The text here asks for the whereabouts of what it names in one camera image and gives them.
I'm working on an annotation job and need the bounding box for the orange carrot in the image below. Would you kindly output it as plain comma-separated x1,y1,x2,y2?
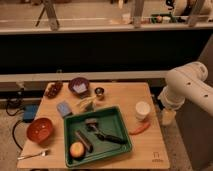
129,122,150,135

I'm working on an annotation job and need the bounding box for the pale yellow banana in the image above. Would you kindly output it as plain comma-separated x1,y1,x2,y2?
76,96,97,110

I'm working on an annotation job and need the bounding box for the red-yellow apple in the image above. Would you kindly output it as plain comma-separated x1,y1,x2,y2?
70,142,85,158

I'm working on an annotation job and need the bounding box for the green plastic tray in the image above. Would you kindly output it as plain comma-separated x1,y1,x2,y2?
64,106,132,168

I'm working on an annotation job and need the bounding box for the metal fork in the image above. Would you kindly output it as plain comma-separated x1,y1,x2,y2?
17,150,50,160

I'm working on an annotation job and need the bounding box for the blue box on floor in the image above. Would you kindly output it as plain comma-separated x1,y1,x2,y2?
23,105,38,123

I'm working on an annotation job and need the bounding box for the orange-red bowl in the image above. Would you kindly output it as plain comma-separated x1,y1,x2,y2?
26,118,53,144

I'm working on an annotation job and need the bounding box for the green crate in background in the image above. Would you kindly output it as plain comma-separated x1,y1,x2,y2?
151,13,177,23

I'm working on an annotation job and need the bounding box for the blue sponge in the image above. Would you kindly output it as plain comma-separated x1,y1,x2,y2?
56,101,72,117

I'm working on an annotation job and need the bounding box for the white paper cup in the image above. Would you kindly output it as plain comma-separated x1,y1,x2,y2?
135,101,151,121

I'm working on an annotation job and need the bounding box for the dark brown bar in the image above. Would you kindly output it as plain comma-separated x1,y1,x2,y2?
75,130,93,153

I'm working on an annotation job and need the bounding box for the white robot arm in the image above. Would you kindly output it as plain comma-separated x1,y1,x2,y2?
158,61,213,126

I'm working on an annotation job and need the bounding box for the purple bowl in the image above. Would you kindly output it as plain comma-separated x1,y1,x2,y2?
68,77,90,95

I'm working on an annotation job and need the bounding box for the bunch of red grapes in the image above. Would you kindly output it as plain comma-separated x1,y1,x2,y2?
45,81,63,99

